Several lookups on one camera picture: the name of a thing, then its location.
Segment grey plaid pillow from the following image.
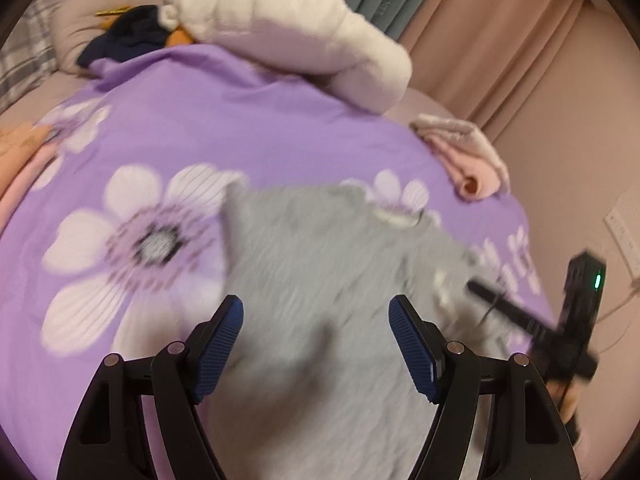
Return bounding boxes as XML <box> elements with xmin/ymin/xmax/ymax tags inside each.
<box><xmin>0</xmin><ymin>0</ymin><xmax>138</xmax><ymax>113</ymax></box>

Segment white wall power strip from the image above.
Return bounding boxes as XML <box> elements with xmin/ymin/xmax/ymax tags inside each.
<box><xmin>604</xmin><ymin>189</ymin><xmax>640</xmax><ymax>283</ymax></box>

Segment person's right hand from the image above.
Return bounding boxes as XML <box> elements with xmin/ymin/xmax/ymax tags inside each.
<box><xmin>546</xmin><ymin>379</ymin><xmax>582</xmax><ymax>426</ymax></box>

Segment dark navy clothes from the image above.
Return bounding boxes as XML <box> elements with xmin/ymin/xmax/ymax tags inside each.
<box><xmin>75</xmin><ymin>5</ymin><xmax>168</xmax><ymax>70</ymax></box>

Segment white plush blanket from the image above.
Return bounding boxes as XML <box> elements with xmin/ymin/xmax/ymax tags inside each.
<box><xmin>161</xmin><ymin>0</ymin><xmax>413</xmax><ymax>115</ymax></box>

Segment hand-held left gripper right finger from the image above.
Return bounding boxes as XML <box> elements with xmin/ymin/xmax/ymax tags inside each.
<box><xmin>388</xmin><ymin>294</ymin><xmax>583</xmax><ymax>480</ymax></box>

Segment grey knit garment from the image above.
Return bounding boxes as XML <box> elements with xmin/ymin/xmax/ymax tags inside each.
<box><xmin>202</xmin><ymin>180</ymin><xmax>526</xmax><ymax>480</ymax></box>

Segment thin white cable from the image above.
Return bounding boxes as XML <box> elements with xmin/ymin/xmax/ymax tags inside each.
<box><xmin>590</xmin><ymin>280</ymin><xmax>638</xmax><ymax>356</ymax></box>

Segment folded pink and beige clothes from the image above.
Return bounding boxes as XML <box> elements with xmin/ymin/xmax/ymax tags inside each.
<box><xmin>410</xmin><ymin>112</ymin><xmax>512</xmax><ymax>202</ymax></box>

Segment peach folded clothes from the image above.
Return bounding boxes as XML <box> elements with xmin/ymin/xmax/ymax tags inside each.
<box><xmin>0</xmin><ymin>122</ymin><xmax>63</xmax><ymax>231</ymax></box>

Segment pale pink pillow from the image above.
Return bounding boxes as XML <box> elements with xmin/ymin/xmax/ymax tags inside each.
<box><xmin>50</xmin><ymin>0</ymin><xmax>166</xmax><ymax>76</ymax></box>

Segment purple floral bedsheet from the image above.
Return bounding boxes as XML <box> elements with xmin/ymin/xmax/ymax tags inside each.
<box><xmin>0</xmin><ymin>42</ymin><xmax>563</xmax><ymax>480</ymax></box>

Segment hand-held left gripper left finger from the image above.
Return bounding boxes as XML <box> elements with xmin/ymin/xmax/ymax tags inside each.
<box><xmin>56</xmin><ymin>294</ymin><xmax>245</xmax><ymax>480</ymax></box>

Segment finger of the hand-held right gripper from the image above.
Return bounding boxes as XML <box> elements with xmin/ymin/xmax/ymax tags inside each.
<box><xmin>466</xmin><ymin>280</ymin><xmax>552</xmax><ymax>335</ymax></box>

